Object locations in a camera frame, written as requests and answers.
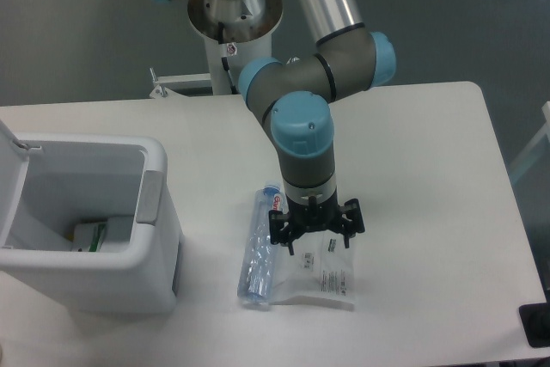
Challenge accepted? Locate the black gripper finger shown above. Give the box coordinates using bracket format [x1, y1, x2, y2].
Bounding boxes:
[268, 210, 301, 255]
[330, 199, 365, 248]

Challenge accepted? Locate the green white carton in bin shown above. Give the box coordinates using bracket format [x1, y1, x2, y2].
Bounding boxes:
[71, 221, 107, 253]

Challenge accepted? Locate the clear plastic bag with labels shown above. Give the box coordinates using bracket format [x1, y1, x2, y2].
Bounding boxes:
[270, 231, 355, 311]

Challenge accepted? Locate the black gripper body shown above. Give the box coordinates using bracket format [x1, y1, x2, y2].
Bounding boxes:
[287, 192, 340, 234]

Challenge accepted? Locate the black device at table edge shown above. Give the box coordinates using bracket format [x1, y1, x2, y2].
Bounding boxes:
[518, 303, 549, 348]

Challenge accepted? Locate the black cable on pedestal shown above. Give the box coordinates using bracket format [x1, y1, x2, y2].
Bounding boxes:
[216, 21, 239, 95]

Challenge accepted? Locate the crushed clear plastic bottle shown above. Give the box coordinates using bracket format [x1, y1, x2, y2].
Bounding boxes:
[236, 181, 285, 305]

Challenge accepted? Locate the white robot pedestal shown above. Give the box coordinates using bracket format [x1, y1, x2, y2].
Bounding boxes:
[148, 0, 302, 100]

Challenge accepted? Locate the white trash can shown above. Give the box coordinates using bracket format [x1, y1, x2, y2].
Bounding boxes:
[1, 126, 183, 314]

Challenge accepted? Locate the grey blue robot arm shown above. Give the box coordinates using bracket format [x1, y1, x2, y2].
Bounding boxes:
[161, 0, 396, 247]

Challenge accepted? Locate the white frame at right edge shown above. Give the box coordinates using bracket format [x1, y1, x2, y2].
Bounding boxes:
[509, 101, 549, 185]

